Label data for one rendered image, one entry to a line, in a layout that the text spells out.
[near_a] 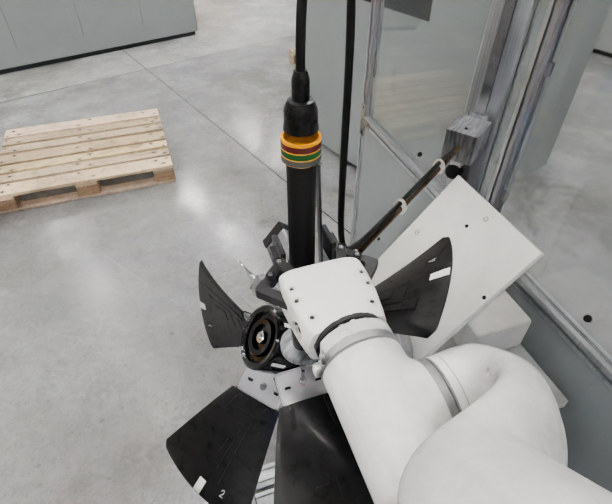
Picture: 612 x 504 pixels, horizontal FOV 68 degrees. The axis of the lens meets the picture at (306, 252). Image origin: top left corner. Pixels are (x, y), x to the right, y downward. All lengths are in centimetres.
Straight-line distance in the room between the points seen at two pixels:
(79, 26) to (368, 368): 597
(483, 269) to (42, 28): 569
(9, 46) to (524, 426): 605
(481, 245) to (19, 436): 205
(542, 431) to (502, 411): 3
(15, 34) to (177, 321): 429
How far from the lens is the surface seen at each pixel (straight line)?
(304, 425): 79
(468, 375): 42
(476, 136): 106
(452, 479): 25
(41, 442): 237
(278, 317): 81
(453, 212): 99
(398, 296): 70
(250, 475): 98
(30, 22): 612
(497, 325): 127
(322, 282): 50
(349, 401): 42
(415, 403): 40
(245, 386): 92
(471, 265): 93
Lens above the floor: 189
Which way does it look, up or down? 42 degrees down
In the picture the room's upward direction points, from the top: straight up
